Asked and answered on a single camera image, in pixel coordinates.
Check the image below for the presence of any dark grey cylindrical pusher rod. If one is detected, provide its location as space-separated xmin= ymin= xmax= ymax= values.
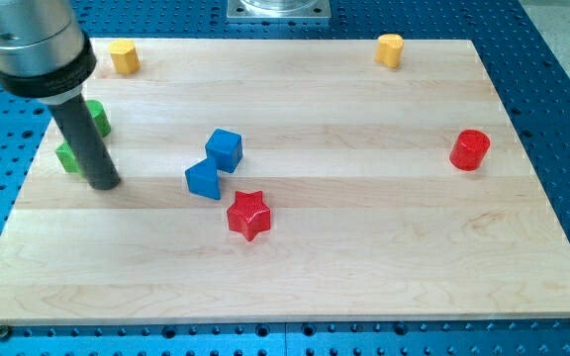
xmin=47 ymin=94 xmax=121 ymax=190

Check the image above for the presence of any green cylinder block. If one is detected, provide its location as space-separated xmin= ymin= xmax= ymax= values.
xmin=86 ymin=100 xmax=112 ymax=137

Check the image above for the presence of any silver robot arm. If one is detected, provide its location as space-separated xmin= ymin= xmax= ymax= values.
xmin=0 ymin=0 xmax=120 ymax=190

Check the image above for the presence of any green star block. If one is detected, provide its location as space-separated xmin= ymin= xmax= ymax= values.
xmin=55 ymin=141 xmax=81 ymax=173

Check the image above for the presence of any red star block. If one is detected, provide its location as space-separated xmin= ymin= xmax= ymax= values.
xmin=227 ymin=191 xmax=271 ymax=242

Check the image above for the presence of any blue triangle block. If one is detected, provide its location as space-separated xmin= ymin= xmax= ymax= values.
xmin=185 ymin=158 xmax=221 ymax=200

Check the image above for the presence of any yellow hexagon block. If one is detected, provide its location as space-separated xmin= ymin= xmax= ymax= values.
xmin=109 ymin=39 xmax=141 ymax=74

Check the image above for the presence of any blue cube block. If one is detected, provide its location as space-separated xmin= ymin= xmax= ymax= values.
xmin=205 ymin=129 xmax=243 ymax=173

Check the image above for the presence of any light wooden board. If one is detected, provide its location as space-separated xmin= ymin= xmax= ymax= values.
xmin=0 ymin=39 xmax=570 ymax=325

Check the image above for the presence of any yellow heart block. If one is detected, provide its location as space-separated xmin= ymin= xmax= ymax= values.
xmin=374 ymin=34 xmax=404 ymax=68

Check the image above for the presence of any red cylinder block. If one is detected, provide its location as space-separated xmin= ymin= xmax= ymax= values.
xmin=449 ymin=130 xmax=491 ymax=171

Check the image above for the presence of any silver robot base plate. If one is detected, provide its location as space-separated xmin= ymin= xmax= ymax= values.
xmin=227 ymin=0 xmax=332 ymax=20

